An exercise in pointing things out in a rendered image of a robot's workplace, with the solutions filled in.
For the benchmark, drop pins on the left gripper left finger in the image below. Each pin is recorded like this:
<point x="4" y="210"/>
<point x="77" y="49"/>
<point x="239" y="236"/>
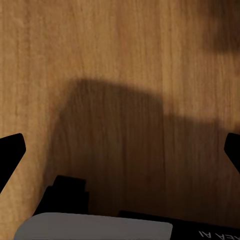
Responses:
<point x="12" y="149"/>

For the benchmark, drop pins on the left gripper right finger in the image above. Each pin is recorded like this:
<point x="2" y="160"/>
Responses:
<point x="232" y="149"/>

